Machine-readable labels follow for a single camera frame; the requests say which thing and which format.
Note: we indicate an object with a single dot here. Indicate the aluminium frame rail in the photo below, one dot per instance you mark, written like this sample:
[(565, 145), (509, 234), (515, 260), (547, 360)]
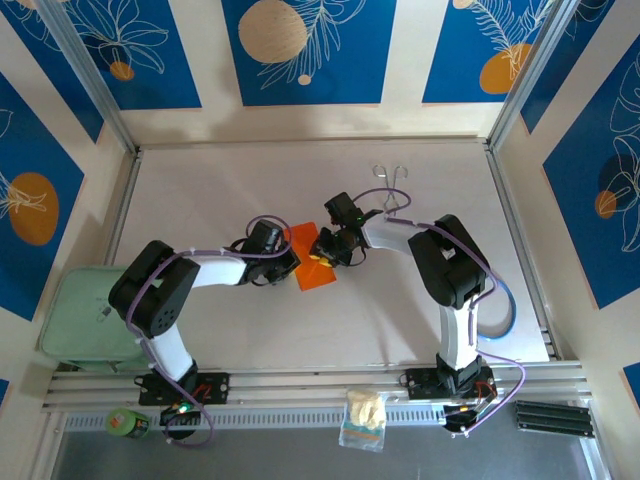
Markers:
[(310, 382)]

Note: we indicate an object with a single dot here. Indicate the orange paper sheet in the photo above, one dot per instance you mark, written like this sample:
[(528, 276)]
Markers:
[(312, 277)]

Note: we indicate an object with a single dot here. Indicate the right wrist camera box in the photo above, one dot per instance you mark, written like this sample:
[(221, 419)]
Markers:
[(342, 207)]

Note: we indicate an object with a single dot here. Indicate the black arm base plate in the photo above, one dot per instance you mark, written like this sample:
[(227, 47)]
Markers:
[(217, 387), (420, 385)]

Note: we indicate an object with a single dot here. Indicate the black ribbed block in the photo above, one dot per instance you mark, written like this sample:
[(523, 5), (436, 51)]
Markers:
[(550, 417)]

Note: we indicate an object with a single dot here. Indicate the black controller board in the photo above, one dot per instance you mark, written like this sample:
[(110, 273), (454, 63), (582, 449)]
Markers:
[(180, 422), (462, 417)]

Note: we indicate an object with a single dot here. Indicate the aluminium frame post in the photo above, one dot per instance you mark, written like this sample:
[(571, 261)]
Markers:
[(85, 65), (530, 75)]

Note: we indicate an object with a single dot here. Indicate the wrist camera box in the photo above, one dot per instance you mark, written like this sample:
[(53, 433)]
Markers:
[(342, 207), (266, 236)]

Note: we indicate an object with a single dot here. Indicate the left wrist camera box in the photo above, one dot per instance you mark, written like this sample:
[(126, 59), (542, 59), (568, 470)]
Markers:
[(266, 236)]

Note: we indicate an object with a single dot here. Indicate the aluminium side rail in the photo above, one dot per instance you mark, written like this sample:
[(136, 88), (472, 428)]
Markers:
[(122, 210), (520, 240)]

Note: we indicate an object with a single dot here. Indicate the clear bag of yellow pieces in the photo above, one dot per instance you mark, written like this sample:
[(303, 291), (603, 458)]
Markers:
[(365, 415)]

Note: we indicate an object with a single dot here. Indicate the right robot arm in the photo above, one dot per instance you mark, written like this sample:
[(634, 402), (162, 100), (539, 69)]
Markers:
[(457, 335)]

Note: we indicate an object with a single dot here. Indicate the blue tape roll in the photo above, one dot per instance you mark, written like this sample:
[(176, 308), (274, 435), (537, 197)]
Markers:
[(511, 305)]

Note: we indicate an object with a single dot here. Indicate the green labelled can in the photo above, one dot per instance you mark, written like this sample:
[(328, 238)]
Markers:
[(125, 422)]

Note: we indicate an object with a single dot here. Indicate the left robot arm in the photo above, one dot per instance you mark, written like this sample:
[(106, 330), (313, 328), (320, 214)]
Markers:
[(170, 350)]

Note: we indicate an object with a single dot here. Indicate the mint green storage box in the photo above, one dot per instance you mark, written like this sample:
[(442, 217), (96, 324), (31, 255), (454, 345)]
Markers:
[(75, 315)]

